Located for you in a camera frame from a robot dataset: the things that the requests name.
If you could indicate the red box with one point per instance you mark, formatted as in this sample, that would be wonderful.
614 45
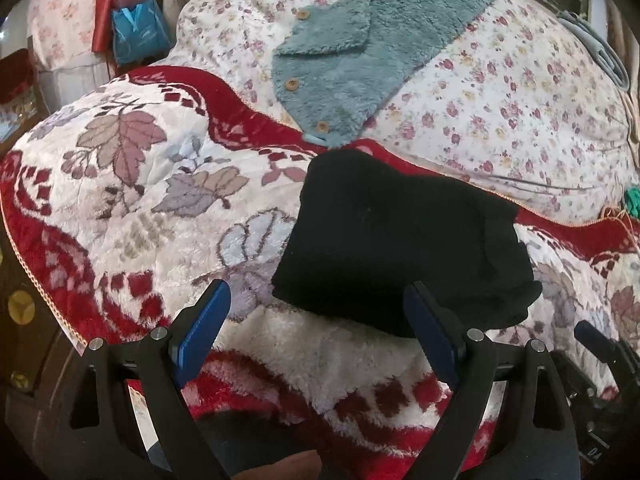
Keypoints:
17 80

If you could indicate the green yarn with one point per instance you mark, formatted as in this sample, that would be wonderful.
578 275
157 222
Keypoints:
632 203

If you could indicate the teal fleece jacket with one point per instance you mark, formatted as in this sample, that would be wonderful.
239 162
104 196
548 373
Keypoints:
400 35

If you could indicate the beige twine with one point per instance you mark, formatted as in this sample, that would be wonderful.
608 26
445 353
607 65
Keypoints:
617 217

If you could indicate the blue plastic bag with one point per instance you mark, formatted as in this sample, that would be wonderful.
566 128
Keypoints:
137 30

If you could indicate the black pants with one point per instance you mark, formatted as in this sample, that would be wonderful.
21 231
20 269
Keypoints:
390 240

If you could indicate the red and white plush blanket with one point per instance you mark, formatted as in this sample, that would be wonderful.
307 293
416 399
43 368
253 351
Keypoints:
125 210

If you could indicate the red cloth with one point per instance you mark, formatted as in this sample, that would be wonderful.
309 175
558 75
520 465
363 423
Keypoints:
106 5

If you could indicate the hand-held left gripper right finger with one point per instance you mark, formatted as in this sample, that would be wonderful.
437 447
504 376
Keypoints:
432 330

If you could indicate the white floral quilt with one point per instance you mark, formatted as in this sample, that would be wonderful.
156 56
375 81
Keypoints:
500 110

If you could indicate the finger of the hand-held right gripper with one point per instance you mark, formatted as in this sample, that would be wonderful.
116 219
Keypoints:
592 334

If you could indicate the pink floral pillow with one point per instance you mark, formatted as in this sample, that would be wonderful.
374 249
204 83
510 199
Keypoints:
60 15

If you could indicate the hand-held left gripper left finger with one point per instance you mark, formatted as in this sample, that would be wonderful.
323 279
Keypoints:
205 322

